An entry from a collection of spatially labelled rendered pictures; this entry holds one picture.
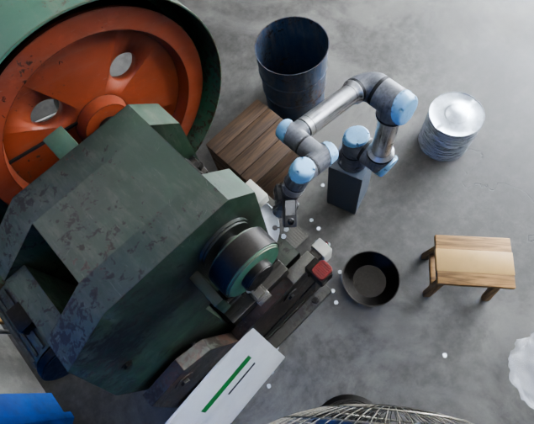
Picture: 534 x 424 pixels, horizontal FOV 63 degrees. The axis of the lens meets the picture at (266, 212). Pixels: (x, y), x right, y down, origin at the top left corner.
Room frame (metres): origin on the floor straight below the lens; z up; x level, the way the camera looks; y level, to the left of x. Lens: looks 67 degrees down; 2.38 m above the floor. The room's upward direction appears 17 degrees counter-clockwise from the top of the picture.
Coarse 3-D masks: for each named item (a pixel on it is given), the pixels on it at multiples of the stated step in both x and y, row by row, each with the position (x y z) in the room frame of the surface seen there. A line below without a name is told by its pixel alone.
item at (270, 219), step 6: (264, 204) 0.71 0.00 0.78; (264, 210) 0.68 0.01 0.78; (270, 210) 0.67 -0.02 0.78; (264, 216) 0.66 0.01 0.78; (270, 216) 0.65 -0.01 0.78; (270, 222) 0.63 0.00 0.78; (276, 222) 0.62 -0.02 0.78; (270, 228) 0.60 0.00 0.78; (270, 234) 0.58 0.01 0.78; (276, 234) 0.57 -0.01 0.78; (276, 240) 0.55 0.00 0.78
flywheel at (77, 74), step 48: (144, 0) 1.06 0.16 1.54; (48, 48) 0.86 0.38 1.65; (96, 48) 0.94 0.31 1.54; (144, 48) 1.00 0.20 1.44; (192, 48) 1.03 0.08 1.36; (0, 96) 0.79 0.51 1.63; (48, 96) 0.86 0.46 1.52; (96, 96) 0.90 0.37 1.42; (144, 96) 0.96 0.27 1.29; (192, 96) 1.00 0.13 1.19; (0, 144) 0.75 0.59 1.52; (0, 192) 0.70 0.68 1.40
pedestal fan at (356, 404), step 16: (336, 400) -0.08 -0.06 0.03; (352, 400) -0.10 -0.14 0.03; (368, 400) -0.13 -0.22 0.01; (288, 416) -0.04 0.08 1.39; (304, 416) -0.04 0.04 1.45; (320, 416) -0.07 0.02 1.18; (336, 416) -0.15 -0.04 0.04; (352, 416) -0.17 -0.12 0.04; (368, 416) -0.10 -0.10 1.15; (384, 416) -0.11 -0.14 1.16; (432, 416) -0.13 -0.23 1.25; (448, 416) -0.12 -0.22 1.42
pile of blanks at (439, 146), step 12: (420, 132) 1.18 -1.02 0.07; (432, 132) 1.08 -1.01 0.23; (420, 144) 1.13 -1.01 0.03; (432, 144) 1.05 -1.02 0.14; (444, 144) 1.01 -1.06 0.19; (456, 144) 0.98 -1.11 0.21; (468, 144) 0.98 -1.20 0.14; (432, 156) 1.03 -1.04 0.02; (444, 156) 0.99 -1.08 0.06; (456, 156) 0.98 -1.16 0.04
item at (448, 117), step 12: (444, 96) 1.25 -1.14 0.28; (456, 96) 1.23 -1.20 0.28; (468, 96) 1.20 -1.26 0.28; (432, 108) 1.20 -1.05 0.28; (444, 108) 1.18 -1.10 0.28; (456, 108) 1.15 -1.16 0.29; (468, 108) 1.13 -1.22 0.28; (480, 108) 1.11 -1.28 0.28; (432, 120) 1.12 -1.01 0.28; (444, 120) 1.10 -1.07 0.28; (456, 120) 1.08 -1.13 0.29; (468, 120) 1.06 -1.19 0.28; (480, 120) 1.04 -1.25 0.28; (444, 132) 1.03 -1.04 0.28; (456, 132) 1.01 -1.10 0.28; (468, 132) 0.99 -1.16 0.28
